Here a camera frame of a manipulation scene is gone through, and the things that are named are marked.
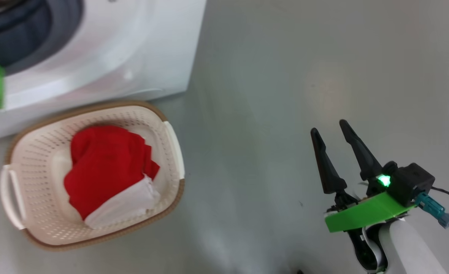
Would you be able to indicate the red and white garment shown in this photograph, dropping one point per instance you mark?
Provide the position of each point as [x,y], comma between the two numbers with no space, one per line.
[106,167]

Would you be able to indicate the white front-load washing machine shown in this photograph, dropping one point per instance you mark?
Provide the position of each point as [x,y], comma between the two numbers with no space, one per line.
[133,45]

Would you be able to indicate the cream perforated basket brown rim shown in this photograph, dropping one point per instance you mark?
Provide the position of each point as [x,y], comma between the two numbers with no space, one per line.
[34,152]

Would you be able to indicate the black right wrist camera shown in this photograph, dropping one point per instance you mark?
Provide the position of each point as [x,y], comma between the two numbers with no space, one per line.
[410,182]

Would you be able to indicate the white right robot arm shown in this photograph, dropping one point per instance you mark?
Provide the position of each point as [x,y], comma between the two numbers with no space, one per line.
[406,251]

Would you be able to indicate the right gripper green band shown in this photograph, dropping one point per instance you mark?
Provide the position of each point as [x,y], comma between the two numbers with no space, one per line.
[365,215]

